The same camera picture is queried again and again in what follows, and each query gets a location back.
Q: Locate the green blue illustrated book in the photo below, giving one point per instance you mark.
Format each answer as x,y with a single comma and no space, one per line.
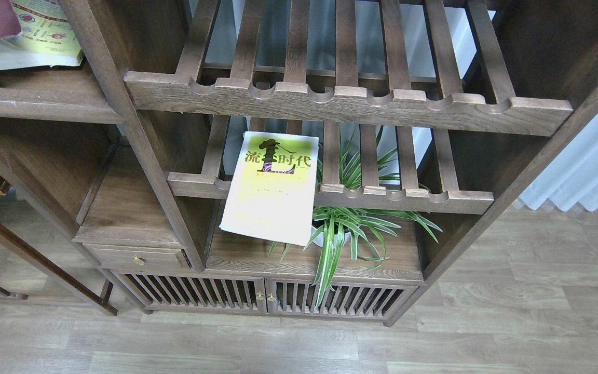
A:
46,39

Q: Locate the white curtain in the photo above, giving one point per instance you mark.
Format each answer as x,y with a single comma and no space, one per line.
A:
572,178

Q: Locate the slatted cabinet door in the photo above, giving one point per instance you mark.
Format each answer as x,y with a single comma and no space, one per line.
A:
348,301
203,292

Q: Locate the left slatted cabinet door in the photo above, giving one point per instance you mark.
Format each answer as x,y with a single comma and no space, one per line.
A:
203,292

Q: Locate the dark wooden bookshelf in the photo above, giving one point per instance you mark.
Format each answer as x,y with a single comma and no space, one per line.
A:
478,97

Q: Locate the yellow white book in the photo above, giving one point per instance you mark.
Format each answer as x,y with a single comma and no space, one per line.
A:
271,195

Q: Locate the dark wooden side furniture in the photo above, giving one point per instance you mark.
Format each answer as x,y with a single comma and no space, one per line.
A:
18,249

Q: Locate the wooden drawer brass knob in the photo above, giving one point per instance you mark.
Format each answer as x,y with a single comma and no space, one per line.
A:
137,257

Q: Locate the right slatted cabinet door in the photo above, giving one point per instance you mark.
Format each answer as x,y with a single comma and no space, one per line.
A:
348,301

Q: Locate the white plant pot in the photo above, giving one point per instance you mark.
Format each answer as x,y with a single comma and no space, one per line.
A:
318,238

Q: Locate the green spider plant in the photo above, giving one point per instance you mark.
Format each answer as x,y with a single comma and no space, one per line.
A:
360,222

